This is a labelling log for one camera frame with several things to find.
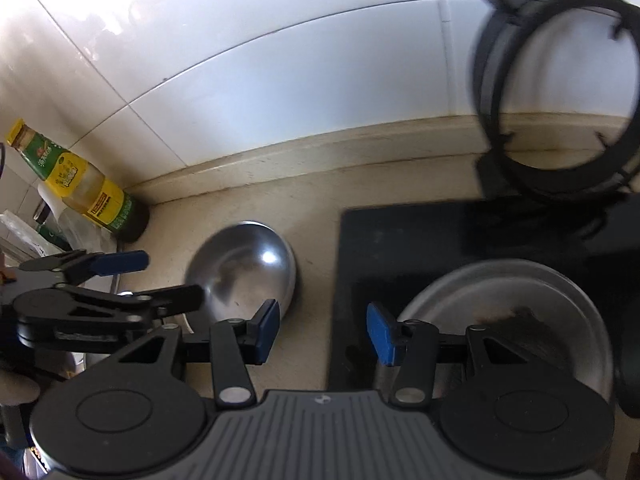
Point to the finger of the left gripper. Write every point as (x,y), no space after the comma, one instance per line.
(78,266)
(157,303)

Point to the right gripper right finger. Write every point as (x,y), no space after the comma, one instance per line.
(415,348)

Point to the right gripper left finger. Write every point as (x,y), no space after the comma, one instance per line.
(229,346)

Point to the stainless steel bowl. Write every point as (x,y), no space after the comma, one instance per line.
(239,268)

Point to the clear plastic bag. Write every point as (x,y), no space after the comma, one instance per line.
(46,226)

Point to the yellow cap sauce bottle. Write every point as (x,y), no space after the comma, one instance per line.
(80,185)

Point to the black glass cooktop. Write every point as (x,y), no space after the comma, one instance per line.
(574,263)

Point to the silver stove burner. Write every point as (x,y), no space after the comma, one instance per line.
(510,324)

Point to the black stove pot support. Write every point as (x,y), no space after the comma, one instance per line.
(557,57)

